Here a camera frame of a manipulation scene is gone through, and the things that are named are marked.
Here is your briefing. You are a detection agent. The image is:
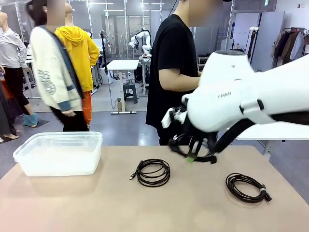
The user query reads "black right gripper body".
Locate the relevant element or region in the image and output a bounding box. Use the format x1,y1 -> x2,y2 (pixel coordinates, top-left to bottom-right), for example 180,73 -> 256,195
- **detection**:
168,120 -> 218,160

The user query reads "thin black USB cable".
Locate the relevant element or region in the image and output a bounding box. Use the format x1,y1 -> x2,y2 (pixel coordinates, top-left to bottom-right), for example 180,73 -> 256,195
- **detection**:
129,159 -> 171,187

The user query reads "black cable with strap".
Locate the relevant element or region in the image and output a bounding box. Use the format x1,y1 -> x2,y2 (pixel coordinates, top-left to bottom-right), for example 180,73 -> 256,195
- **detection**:
225,173 -> 273,203

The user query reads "person's right forearm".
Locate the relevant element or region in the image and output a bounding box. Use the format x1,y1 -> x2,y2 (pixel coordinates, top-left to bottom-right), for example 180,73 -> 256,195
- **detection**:
160,68 -> 203,94

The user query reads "large white table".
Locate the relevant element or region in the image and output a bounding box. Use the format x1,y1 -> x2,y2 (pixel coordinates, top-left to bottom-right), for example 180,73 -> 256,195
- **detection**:
235,124 -> 309,160

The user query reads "grey step stool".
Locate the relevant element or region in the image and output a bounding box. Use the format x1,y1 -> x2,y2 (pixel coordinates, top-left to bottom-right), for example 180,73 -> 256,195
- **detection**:
122,83 -> 138,104

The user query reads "wooden shoe rack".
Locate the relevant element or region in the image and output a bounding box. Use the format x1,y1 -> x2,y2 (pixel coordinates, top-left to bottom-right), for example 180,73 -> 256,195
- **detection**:
197,54 -> 211,73

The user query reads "person in black T-shirt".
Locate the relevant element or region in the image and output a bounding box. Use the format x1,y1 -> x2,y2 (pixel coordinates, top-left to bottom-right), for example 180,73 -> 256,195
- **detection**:
146,0 -> 206,146

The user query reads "small white background desk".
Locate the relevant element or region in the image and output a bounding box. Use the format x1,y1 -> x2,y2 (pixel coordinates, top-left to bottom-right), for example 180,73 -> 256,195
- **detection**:
106,59 -> 140,115

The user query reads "clear plastic storage box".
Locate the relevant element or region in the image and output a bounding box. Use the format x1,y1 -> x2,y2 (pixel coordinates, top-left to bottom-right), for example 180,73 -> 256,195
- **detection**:
13,131 -> 103,177

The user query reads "clothes rack with coats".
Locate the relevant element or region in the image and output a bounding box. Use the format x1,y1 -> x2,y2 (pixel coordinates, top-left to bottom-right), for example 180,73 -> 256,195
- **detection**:
271,27 -> 309,68

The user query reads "mannequin in yellow hoodie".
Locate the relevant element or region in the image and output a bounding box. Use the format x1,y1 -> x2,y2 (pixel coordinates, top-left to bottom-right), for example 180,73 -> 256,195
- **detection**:
55,2 -> 100,129

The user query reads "woman in white cardigan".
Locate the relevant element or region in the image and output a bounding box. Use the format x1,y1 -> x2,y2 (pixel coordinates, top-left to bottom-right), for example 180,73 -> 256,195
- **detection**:
25,0 -> 85,132

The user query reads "mannequin in dark skirt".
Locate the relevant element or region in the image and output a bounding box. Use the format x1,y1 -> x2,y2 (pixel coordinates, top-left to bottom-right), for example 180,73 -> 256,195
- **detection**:
0,79 -> 20,142

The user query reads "right arm black cable sleeve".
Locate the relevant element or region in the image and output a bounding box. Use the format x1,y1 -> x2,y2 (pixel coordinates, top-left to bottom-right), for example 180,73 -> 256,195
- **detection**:
214,112 -> 309,154

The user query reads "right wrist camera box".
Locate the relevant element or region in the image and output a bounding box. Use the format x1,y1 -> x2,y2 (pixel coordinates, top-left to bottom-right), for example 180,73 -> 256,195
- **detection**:
161,107 -> 188,129

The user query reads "black pole camera stand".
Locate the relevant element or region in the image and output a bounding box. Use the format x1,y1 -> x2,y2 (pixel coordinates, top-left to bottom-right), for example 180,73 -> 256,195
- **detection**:
248,27 -> 259,66

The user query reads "black camera tripod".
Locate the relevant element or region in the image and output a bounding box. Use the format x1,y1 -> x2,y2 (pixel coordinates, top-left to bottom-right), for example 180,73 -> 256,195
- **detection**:
99,30 -> 111,85

